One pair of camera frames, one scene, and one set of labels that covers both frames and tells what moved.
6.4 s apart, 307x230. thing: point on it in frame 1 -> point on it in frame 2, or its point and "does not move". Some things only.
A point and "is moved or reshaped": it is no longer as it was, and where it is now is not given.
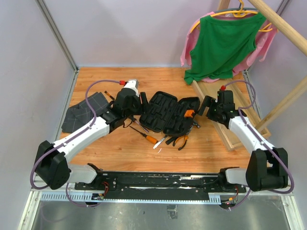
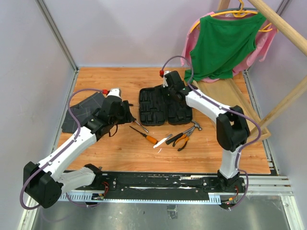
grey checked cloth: (81, 115) does not move
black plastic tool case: (164, 112) is moved or reshaped
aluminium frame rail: (59, 39) does not move
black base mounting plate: (159, 186) does not move
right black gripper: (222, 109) -> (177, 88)
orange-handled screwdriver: (151, 139) does not move
